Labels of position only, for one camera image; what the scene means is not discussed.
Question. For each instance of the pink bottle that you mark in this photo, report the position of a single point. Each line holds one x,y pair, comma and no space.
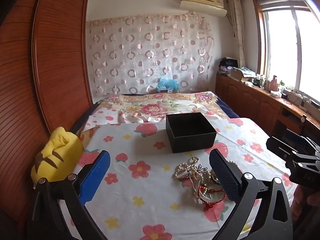
274,83

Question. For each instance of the white air conditioner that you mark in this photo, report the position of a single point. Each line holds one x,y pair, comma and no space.
202,1

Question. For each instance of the yellow plush toy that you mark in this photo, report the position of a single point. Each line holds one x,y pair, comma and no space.
60,150

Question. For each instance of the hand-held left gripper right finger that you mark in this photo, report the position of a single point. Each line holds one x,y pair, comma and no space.
225,180

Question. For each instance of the floral blanket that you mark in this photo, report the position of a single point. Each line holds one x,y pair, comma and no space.
155,107

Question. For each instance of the circle patterned sheer curtain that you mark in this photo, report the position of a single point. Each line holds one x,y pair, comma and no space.
150,55

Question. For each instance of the black jewelry box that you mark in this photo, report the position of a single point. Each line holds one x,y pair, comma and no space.
191,135

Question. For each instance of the white patterned window curtain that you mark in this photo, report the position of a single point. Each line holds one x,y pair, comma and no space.
237,25

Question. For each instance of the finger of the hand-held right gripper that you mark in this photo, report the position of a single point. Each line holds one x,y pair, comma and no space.
278,146
301,137

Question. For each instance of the wooden slatted wardrobe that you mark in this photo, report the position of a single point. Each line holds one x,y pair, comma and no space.
57,55

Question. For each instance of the blue plastic bag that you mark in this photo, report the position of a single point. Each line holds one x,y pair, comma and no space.
167,84

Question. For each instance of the dark blue mattress cover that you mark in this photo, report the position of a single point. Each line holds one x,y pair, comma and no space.
230,111

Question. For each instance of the grey roller blind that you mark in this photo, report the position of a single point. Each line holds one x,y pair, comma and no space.
282,1

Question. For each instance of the person's right hand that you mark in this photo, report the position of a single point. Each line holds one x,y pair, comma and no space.
303,202

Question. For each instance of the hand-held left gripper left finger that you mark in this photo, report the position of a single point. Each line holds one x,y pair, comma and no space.
95,177

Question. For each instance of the window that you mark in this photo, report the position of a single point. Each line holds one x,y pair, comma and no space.
285,47

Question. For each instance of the strawberry flower bed sheet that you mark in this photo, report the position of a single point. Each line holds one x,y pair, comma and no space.
140,180

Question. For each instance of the black bag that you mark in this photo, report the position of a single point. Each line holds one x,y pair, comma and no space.
228,63

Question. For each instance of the cardboard box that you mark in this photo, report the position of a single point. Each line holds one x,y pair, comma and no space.
237,75

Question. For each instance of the wooden cabinet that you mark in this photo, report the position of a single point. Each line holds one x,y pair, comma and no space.
250,100

